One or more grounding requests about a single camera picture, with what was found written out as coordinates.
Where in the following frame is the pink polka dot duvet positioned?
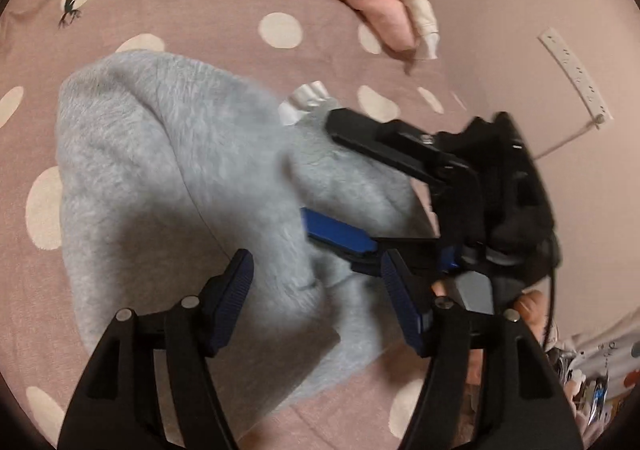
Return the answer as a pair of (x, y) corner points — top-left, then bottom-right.
(1, 0), (469, 444)

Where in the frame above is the person's right hand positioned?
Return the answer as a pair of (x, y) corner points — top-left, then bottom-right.
(430, 279), (557, 400)

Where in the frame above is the folded pink garment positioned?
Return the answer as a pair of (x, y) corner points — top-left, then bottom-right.
(340, 0), (418, 53)

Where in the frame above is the grey sweatshirt blue lettering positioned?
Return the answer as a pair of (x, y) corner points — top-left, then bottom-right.
(56, 51), (432, 435)

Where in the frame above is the white power strip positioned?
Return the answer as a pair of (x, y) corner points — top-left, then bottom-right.
(538, 28), (613, 129)

